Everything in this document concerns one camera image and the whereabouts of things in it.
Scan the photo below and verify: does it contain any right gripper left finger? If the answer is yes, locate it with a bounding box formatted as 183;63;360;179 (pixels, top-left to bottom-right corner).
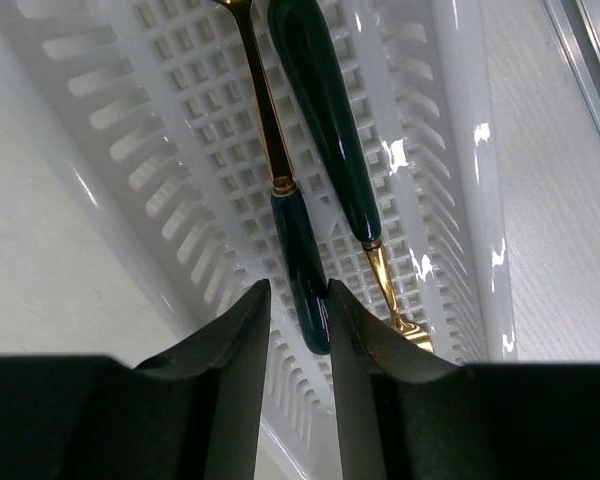
0;280;271;479

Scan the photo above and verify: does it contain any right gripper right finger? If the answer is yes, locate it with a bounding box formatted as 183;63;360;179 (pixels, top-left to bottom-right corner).
328;280;600;479

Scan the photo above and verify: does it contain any gold spoon green handle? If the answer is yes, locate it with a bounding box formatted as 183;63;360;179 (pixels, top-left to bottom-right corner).
219;0;330;355

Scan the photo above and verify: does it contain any gold fork green handle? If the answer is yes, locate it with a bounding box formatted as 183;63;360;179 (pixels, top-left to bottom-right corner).
267;1;434;353

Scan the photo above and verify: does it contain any white perforated cutlery tray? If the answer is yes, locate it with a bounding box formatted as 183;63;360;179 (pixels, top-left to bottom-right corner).
0;1;517;479

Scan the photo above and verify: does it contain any right aluminium frame post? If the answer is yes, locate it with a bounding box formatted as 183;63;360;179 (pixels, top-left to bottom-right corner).
544;1;600;138

